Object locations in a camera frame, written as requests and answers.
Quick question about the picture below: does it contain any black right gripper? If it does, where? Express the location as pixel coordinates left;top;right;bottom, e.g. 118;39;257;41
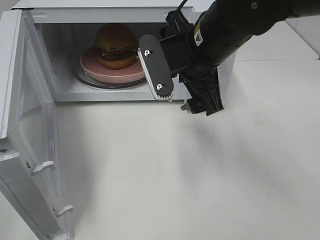
160;11;224;116

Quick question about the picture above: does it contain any burger with lettuce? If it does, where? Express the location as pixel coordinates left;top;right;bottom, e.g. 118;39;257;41
94;23;138;70

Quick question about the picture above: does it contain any pink round plate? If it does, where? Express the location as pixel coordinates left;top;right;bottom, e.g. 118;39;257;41
79;48;145;84

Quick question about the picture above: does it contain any white microwave door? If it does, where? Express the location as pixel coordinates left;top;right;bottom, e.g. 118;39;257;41
0;9;74;240

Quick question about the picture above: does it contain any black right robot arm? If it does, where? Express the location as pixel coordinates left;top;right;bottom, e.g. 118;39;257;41
160;0;320;115

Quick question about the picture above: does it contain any glass microwave turntable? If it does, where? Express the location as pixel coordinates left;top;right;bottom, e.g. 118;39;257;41
72;63;147;90

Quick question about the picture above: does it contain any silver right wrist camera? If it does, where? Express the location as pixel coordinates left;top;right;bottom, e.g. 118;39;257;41
137;34;174;101

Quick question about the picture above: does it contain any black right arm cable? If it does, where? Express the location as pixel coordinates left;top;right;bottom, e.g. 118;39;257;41
166;0;188;33

